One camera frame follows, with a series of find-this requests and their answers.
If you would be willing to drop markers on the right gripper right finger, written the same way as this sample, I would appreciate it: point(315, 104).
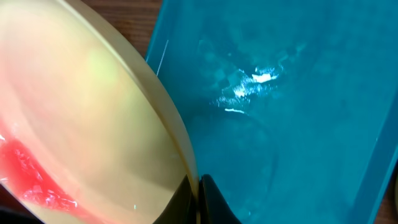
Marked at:
point(213, 207)

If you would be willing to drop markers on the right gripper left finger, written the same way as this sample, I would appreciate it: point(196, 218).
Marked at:
point(178, 205)

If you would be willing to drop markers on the yellow-green plate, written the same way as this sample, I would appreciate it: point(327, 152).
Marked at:
point(88, 132)

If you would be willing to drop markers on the teal plastic tray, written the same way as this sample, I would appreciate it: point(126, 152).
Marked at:
point(290, 105)

